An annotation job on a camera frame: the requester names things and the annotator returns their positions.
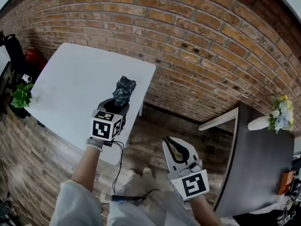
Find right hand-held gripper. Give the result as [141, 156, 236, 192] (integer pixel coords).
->
[161, 136, 210, 201]

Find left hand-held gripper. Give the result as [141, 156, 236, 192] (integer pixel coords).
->
[90, 97, 131, 148]

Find dark plaid cloth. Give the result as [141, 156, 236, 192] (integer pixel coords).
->
[112, 75, 138, 108]

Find person's right forearm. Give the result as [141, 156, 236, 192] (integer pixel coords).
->
[188, 195, 223, 226]

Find person's left forearm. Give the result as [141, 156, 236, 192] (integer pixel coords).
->
[70, 137, 104, 193]

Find white table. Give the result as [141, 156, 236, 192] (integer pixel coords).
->
[27, 42, 157, 166]

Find person's light trousers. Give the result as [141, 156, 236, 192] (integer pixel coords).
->
[121, 171, 165, 199]

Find black flat device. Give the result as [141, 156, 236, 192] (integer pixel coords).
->
[111, 188, 160, 202]

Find dark grey table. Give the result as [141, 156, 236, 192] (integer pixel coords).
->
[197, 100, 296, 219]

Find white vase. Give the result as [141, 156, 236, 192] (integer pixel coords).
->
[247, 116, 271, 132]

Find red container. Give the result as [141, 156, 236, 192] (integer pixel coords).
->
[24, 48, 48, 73]

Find green potted plant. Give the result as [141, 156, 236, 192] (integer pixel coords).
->
[10, 83, 35, 109]

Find person's white shirt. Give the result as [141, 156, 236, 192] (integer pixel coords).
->
[48, 179, 197, 226]

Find orange box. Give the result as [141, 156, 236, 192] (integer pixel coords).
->
[277, 170, 295, 196]

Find pastel flower bouquet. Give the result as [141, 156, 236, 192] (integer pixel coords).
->
[267, 94, 295, 135]

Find black office chair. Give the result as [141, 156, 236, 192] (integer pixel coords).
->
[0, 31, 27, 114]

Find bead bracelet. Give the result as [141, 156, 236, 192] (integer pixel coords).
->
[85, 137, 104, 153]

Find black cable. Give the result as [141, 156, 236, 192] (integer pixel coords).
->
[111, 140, 126, 194]

